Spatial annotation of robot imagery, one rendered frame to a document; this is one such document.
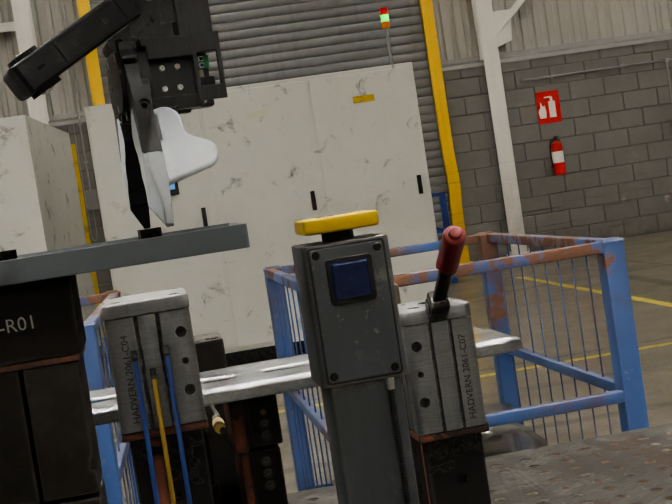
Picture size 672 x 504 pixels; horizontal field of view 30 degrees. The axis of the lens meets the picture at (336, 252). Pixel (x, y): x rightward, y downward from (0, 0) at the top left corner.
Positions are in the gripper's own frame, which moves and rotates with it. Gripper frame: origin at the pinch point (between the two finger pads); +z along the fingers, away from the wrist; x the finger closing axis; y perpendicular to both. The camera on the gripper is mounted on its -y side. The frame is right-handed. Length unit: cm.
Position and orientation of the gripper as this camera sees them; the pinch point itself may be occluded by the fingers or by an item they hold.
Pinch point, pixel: (147, 221)
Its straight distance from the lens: 100.3
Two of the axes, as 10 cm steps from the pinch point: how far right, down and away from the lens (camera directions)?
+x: -2.9, -0.1, 9.6
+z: 1.5, 9.9, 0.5
